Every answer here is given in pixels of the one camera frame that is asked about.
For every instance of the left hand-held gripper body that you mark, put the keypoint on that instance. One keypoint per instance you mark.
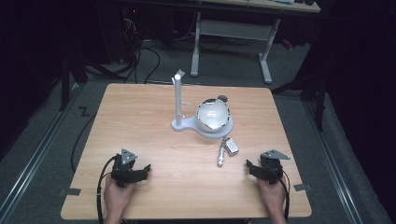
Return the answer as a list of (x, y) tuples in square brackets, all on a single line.
[(124, 169)]

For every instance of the white desk with metal legs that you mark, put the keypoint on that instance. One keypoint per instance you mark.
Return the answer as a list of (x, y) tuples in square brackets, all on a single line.
[(233, 29)]

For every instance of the white stand with pole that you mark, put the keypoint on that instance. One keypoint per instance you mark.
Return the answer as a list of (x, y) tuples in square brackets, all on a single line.
[(178, 102)]

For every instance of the black metal stand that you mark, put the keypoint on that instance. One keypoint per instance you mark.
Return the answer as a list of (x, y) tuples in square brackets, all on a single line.
[(65, 81), (314, 90)]

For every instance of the person's left hand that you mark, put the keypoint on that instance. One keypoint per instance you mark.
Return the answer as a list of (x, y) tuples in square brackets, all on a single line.
[(116, 194)]

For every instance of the grey tape strip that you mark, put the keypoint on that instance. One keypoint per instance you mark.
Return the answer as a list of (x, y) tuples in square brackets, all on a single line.
[(71, 192), (302, 187)]

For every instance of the silver key fob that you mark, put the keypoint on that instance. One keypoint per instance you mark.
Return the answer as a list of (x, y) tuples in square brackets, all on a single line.
[(232, 146)]

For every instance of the metal floor rail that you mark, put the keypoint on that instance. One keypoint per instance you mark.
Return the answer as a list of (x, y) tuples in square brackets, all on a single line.
[(34, 161), (333, 161)]

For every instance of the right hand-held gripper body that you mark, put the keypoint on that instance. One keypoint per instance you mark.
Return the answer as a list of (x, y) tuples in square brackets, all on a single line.
[(272, 166)]

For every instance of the person's right hand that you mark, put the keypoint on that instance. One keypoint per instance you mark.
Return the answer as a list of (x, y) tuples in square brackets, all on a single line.
[(272, 194)]

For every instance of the small grey round disc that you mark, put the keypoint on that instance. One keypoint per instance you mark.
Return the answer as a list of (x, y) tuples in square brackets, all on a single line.
[(223, 98)]

